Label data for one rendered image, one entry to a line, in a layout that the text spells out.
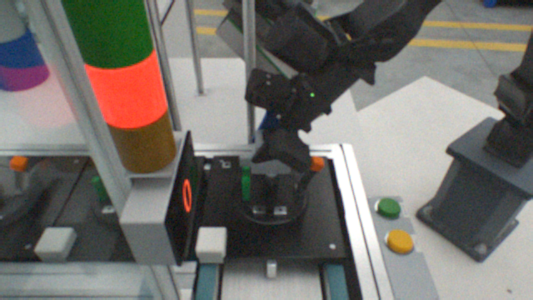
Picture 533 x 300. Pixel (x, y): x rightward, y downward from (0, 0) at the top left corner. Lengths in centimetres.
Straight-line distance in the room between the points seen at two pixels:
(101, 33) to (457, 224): 71
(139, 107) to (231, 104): 82
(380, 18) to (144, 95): 29
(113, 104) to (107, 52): 4
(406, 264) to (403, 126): 52
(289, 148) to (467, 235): 46
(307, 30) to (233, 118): 62
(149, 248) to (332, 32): 32
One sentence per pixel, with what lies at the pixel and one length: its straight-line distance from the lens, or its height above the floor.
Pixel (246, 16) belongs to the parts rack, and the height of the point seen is 124.
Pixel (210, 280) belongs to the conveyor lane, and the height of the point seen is 95.
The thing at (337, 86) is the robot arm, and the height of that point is 123.
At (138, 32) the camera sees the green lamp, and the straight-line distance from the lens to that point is 26.
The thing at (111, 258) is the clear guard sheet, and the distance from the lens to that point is 36.
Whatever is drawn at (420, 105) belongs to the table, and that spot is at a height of 86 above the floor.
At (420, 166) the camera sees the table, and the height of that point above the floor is 86.
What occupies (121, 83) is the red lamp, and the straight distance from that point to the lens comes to 27.
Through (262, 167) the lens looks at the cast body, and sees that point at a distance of 57.
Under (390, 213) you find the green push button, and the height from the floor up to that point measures 97.
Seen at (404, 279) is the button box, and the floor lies 96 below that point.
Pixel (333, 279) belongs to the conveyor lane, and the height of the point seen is 95.
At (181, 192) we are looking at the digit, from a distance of 35.
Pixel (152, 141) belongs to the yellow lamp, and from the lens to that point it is 30.
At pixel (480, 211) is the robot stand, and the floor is 97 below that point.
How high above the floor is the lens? 148
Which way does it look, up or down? 42 degrees down
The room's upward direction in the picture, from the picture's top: straight up
